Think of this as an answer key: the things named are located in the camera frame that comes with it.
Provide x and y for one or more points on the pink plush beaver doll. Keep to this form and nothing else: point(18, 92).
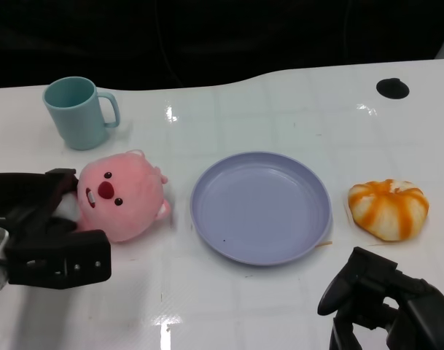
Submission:
point(130, 189)

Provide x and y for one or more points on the black round table grommet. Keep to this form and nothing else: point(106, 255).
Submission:
point(392, 88)

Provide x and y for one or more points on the teal plastic mug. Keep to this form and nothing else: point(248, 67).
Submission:
point(79, 120)

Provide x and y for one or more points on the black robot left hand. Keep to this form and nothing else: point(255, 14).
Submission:
point(57, 259)

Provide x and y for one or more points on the orange striped bun toy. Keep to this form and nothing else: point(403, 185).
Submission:
point(387, 211)

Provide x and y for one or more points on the black backdrop curtain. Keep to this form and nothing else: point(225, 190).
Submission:
point(207, 36)

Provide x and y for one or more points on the purple plastic plate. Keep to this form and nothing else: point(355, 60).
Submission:
point(261, 208)

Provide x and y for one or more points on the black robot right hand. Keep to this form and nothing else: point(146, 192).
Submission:
point(418, 321)

